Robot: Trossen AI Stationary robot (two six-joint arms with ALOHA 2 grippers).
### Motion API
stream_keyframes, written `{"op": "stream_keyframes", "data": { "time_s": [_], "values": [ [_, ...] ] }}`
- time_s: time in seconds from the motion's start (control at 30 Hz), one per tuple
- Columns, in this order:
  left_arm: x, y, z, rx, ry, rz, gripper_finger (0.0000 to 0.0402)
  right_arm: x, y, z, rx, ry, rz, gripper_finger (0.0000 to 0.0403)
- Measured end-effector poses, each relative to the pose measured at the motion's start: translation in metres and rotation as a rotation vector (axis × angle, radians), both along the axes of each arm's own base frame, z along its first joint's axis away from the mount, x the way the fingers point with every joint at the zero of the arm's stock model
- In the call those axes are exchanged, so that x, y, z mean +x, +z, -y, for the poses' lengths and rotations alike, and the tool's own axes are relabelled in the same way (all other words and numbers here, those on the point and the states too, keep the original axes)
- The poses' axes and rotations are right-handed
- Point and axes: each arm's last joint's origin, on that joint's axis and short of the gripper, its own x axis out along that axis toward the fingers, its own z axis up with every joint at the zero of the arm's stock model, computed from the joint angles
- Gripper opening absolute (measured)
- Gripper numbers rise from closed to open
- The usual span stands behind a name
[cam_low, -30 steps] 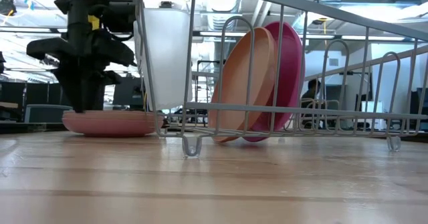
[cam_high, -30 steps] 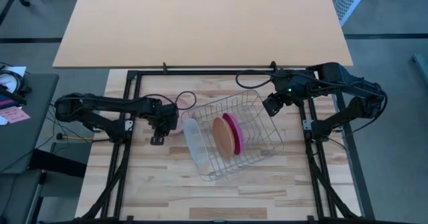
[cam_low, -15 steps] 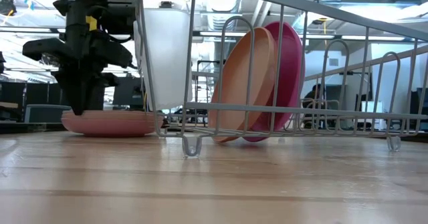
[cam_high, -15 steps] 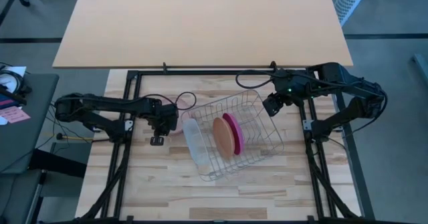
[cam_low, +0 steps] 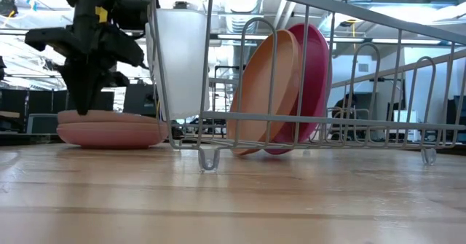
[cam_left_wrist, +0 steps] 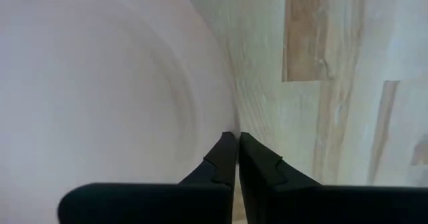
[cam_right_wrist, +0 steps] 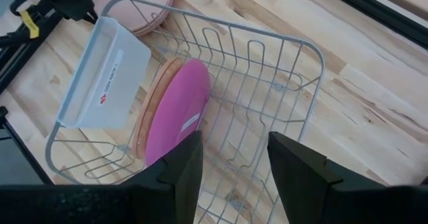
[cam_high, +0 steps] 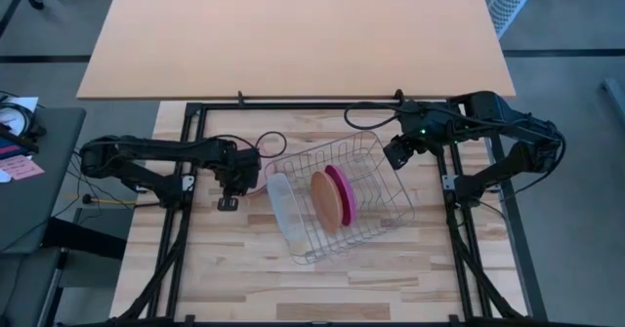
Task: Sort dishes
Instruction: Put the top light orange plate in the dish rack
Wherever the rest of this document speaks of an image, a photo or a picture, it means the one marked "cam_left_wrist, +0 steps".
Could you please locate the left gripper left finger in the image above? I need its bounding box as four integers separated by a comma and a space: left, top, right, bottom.
57, 131, 239, 224

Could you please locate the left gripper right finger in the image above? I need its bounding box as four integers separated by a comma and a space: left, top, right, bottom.
239, 132, 428, 224

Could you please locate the salmon pink plate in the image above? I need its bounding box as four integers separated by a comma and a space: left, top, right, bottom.
0, 0, 240, 224

